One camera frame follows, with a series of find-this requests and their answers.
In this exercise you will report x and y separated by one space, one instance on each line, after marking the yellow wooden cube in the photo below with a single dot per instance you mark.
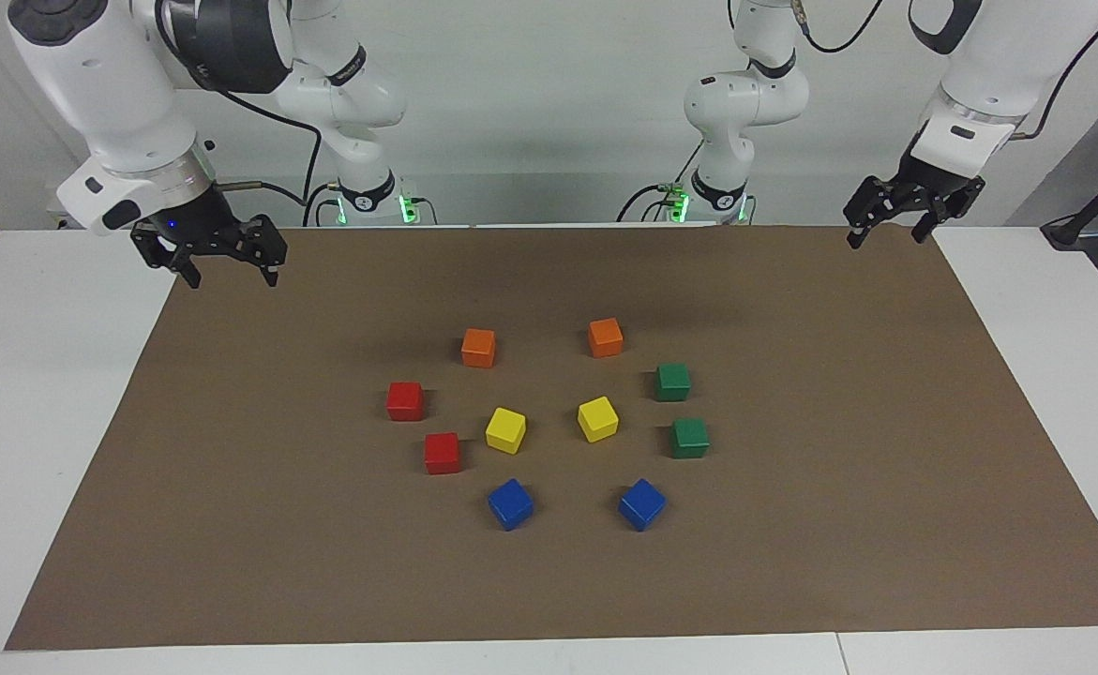
505 430
597 419

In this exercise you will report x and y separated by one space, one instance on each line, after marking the black stand pole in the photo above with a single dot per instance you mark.
1074 230

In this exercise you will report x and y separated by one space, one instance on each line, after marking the green wooden cube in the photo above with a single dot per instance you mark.
689 438
672 382

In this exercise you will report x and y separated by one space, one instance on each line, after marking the blue wooden cube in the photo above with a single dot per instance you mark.
510 503
641 504

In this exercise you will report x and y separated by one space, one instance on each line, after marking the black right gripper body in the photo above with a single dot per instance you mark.
197 220

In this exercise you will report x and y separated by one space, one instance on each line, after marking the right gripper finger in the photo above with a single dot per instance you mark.
162 248
267 246

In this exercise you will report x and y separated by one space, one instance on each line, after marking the red wooden cube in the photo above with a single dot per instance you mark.
405 401
442 454

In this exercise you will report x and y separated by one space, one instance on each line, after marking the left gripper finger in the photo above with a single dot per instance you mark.
872 202
942 206

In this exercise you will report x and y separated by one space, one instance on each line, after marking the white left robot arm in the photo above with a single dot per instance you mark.
1008 56

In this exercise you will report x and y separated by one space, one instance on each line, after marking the orange wooden cube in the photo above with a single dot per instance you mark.
478 348
605 337

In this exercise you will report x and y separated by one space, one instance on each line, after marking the brown paper mat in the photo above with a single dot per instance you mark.
548 581

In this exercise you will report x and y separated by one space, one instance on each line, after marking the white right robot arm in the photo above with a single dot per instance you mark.
108 84

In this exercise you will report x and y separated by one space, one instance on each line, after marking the green lit base connector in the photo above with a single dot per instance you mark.
678 202
408 204

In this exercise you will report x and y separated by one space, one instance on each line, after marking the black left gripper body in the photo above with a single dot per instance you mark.
933 180

